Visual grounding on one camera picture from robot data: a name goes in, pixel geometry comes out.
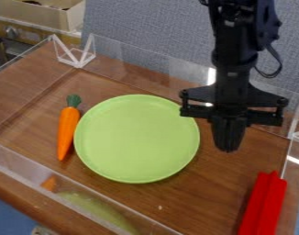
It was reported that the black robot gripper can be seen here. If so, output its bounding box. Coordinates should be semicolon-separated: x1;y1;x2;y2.
178;62;288;152

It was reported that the red plastic block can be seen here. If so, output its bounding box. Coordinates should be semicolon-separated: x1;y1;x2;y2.
237;171;287;235

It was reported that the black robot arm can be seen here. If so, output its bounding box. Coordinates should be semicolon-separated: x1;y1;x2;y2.
178;0;289;152

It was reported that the green round plate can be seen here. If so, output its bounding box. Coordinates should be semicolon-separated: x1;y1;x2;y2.
73;95;200;184

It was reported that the orange toy carrot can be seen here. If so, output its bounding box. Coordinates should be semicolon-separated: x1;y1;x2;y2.
56;95;81;161

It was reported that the cardboard box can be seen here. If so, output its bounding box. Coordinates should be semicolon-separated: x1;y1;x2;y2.
0;0;85;31

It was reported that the wooden shelf with knob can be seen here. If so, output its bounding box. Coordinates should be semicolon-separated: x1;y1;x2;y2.
0;17;81;45

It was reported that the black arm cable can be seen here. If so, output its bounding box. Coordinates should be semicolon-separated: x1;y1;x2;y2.
253;42;284;79

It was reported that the clear acrylic enclosure wall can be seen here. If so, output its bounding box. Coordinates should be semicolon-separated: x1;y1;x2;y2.
0;40;299;235

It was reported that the clear acrylic corner bracket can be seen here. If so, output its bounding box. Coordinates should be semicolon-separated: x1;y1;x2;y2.
52;35;96;68

